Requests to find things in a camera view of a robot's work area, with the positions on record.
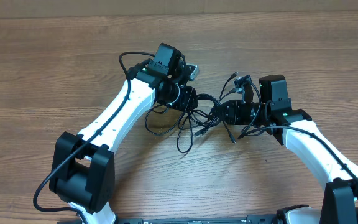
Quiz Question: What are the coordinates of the thin black split cable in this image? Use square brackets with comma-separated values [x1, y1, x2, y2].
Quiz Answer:
[193, 71, 239, 145]

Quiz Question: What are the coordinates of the thick black USB cable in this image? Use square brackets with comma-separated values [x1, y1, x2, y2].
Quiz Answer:
[144, 93, 223, 155]

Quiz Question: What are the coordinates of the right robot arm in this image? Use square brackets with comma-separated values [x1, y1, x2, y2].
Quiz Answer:
[211, 74, 358, 224]

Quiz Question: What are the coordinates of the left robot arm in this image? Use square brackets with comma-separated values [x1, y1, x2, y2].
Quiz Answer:
[44, 43, 199, 223]

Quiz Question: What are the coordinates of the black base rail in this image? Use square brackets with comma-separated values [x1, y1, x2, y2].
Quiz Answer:
[115, 214, 288, 224]

